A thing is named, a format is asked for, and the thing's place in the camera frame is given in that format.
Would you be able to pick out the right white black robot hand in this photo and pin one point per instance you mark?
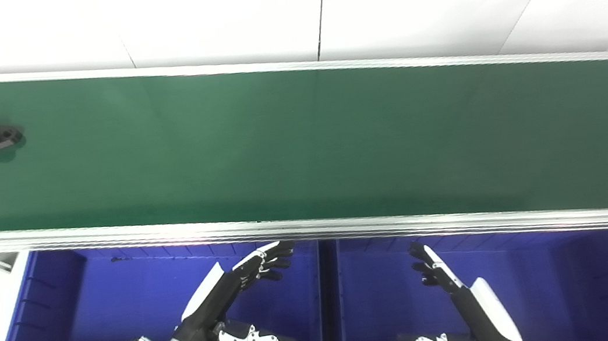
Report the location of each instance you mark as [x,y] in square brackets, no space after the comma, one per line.
[487,311]

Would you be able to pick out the green conveyor belt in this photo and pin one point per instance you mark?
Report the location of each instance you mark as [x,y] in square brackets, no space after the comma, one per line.
[288,230]
[301,147]

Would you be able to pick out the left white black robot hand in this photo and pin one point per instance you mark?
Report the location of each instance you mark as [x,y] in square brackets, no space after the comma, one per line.
[205,309]

